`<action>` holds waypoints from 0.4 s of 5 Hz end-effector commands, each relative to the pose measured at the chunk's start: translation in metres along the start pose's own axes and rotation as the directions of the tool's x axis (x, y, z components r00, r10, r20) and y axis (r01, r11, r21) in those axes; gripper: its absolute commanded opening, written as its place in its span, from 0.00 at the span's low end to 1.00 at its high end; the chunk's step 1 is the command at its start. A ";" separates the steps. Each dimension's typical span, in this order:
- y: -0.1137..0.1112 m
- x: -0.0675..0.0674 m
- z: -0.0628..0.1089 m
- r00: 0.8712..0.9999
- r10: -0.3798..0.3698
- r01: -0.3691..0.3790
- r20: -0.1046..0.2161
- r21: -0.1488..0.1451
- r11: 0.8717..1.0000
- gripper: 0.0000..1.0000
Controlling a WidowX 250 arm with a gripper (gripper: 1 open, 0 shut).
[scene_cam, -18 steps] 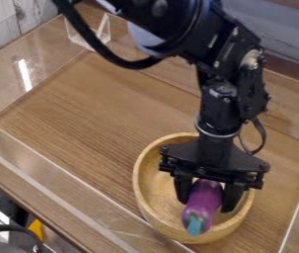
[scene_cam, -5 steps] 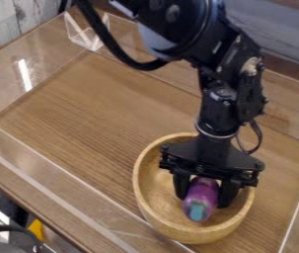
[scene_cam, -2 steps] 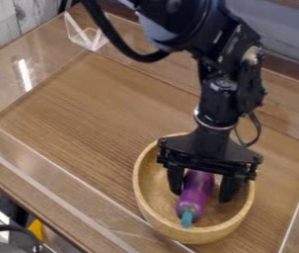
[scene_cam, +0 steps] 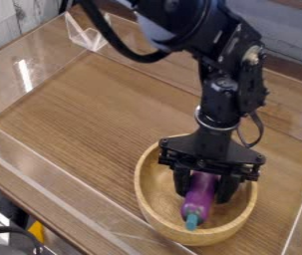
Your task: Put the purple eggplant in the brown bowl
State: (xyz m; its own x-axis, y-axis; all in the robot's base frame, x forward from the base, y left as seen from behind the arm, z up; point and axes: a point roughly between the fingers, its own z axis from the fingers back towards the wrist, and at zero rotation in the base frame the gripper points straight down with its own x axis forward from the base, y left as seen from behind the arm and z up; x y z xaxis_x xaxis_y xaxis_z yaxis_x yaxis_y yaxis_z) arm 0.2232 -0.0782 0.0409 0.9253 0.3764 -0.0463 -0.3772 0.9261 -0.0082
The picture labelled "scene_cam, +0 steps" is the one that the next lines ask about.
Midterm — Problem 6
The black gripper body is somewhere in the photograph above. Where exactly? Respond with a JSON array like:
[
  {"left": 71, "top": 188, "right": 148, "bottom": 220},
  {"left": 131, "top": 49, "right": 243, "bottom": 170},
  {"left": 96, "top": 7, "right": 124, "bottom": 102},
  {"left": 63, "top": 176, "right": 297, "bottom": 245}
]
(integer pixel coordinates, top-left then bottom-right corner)
[{"left": 158, "top": 128, "right": 265, "bottom": 181}]

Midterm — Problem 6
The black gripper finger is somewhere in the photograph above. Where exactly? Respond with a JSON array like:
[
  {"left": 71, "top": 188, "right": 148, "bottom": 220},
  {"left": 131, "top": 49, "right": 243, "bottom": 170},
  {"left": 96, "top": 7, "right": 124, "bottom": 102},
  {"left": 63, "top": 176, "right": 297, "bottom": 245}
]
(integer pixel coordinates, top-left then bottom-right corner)
[
  {"left": 173, "top": 168, "right": 190, "bottom": 196},
  {"left": 215, "top": 175, "right": 241, "bottom": 204}
]

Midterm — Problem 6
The purple toy eggplant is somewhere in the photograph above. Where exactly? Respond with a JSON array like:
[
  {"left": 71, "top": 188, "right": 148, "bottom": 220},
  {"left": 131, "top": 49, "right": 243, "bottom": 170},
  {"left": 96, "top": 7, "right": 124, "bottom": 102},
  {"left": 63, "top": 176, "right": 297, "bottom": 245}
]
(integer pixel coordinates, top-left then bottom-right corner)
[{"left": 181, "top": 171, "right": 218, "bottom": 231}]

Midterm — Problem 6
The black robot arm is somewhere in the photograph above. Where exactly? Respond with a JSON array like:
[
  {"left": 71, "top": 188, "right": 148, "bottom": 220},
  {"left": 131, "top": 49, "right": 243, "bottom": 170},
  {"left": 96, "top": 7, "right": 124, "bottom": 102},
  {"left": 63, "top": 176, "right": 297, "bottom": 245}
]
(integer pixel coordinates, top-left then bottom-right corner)
[{"left": 131, "top": 0, "right": 269, "bottom": 203}]

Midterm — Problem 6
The brown wooden bowl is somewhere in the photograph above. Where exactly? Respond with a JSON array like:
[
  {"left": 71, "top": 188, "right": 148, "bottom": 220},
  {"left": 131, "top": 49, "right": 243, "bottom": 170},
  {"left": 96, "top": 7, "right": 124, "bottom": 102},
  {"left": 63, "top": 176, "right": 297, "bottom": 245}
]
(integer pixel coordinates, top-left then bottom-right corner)
[{"left": 134, "top": 142, "right": 258, "bottom": 246}]

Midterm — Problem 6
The yellow tag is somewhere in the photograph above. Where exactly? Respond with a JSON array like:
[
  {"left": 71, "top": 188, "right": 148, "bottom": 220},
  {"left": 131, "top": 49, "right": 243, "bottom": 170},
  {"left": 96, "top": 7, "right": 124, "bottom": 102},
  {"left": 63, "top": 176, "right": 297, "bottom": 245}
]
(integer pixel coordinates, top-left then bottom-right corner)
[{"left": 28, "top": 221, "right": 45, "bottom": 243}]

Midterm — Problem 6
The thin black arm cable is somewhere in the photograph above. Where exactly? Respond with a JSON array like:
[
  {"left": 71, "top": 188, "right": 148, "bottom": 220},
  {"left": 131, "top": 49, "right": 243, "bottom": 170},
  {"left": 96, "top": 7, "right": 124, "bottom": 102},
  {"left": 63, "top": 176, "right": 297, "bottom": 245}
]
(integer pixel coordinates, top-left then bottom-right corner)
[{"left": 235, "top": 112, "right": 265, "bottom": 149}]

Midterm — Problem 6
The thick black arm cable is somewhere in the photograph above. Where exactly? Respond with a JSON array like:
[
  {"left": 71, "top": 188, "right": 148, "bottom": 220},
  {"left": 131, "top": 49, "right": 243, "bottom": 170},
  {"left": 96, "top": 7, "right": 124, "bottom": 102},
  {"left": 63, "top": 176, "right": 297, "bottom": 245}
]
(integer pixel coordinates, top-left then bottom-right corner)
[{"left": 79, "top": 0, "right": 170, "bottom": 64}]

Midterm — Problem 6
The clear acrylic front wall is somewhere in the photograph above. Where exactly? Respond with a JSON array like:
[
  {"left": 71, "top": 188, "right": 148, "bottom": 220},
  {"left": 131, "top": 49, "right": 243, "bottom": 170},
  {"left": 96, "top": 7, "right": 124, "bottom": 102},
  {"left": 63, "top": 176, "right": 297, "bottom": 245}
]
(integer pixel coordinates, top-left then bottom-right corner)
[{"left": 0, "top": 129, "right": 195, "bottom": 255}]

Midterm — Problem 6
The clear acrylic corner bracket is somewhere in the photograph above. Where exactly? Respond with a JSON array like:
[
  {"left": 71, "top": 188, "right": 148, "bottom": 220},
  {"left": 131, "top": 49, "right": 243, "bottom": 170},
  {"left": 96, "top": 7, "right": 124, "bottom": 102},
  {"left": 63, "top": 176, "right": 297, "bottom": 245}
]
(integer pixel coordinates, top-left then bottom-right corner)
[{"left": 64, "top": 13, "right": 108, "bottom": 52}]

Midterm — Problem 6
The black cable loop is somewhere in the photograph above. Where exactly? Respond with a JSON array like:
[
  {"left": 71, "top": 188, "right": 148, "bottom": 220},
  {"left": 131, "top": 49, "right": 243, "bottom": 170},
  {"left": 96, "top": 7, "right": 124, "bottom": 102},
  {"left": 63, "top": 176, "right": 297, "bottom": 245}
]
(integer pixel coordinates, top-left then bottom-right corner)
[{"left": 0, "top": 226, "right": 44, "bottom": 255}]

